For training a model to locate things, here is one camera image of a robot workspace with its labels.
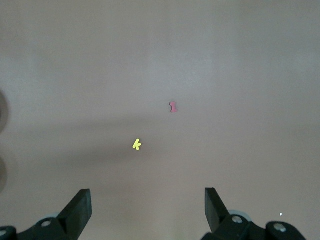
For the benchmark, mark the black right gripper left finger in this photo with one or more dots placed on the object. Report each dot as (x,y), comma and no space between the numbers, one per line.
(75,212)

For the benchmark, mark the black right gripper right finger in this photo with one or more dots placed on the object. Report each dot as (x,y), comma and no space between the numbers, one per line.
(215,212)

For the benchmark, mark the yellow letter K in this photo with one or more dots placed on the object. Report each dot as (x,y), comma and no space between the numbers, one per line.
(136,144)

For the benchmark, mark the red letter I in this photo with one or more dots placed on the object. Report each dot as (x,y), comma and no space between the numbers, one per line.
(173,107)

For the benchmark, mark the brown table cover cloth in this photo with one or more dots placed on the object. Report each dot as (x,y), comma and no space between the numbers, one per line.
(160,62)

